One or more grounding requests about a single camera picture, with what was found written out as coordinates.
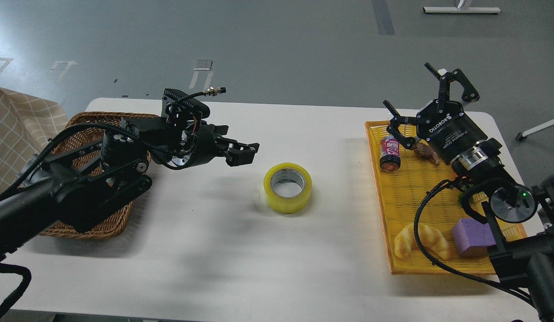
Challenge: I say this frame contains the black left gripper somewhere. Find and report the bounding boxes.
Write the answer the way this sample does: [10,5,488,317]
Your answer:
[171,124,260,169]

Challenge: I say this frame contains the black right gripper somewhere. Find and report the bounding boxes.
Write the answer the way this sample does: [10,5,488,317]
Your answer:
[383,62,489,166]

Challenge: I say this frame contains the yellow tape roll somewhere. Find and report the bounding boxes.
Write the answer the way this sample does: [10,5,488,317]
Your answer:
[263,162,312,216]

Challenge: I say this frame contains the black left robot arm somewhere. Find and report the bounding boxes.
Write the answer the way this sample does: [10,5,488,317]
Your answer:
[0,87,260,319]

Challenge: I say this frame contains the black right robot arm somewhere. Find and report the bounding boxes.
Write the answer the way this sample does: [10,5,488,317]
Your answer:
[384,63,554,322]

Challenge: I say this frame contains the brown toy animal figure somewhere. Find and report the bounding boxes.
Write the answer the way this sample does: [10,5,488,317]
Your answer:
[413,141,441,166]

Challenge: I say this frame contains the yellow plastic basket tray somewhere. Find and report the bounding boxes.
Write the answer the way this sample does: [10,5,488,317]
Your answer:
[365,120,528,275]

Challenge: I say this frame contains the white chair leg with caster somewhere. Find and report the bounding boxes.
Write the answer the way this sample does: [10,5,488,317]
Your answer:
[515,118,554,141]

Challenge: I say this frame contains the white stand base bar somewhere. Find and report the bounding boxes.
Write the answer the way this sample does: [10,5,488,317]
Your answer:
[422,0,502,15]

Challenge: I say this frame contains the purple foam block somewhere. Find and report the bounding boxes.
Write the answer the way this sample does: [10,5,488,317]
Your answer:
[451,218,496,258]

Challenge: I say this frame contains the toy croissant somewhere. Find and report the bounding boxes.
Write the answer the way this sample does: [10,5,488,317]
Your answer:
[394,223,452,260]

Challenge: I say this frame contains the brown wicker basket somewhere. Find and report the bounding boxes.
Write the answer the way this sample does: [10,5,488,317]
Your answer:
[38,111,159,240]

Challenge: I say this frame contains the beige checkered cloth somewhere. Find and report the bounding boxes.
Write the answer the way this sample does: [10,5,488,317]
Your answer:
[0,87,68,193]

